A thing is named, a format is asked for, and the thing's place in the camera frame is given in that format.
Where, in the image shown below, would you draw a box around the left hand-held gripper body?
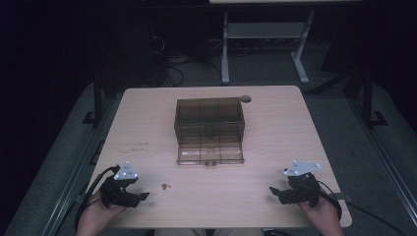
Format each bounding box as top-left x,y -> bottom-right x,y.
99,160 -> 142,208

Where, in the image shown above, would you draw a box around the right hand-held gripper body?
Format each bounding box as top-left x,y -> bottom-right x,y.
278,159 -> 323,208

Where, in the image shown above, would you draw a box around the person's left hand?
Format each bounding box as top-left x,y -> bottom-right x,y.
82,190 -> 128,230

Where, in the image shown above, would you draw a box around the person's right hand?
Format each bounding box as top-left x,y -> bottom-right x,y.
296,196 -> 340,230

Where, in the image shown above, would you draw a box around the transparent brown drawer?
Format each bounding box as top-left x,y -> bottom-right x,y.
175,140 -> 246,166

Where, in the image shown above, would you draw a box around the black metal stand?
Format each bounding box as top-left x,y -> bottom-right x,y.
360,67 -> 389,130
81,73 -> 104,128

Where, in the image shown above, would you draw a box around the transparent brown drawer organizer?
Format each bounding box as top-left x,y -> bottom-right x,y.
173,96 -> 247,148

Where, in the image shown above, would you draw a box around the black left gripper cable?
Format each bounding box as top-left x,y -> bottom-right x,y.
74,164 -> 122,232

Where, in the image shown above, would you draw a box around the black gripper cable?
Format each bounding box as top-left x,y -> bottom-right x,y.
316,180 -> 343,220
74,164 -> 122,232

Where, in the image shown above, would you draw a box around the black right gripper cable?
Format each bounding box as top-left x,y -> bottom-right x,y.
316,180 -> 343,220

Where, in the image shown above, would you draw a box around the aluminium rail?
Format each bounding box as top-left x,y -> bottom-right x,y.
346,96 -> 417,218
40,94 -> 123,236

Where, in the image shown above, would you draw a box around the cables on floor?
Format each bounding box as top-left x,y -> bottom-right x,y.
150,33 -> 224,89

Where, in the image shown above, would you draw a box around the white metal desk frame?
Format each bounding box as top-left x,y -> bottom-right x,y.
219,9 -> 317,86

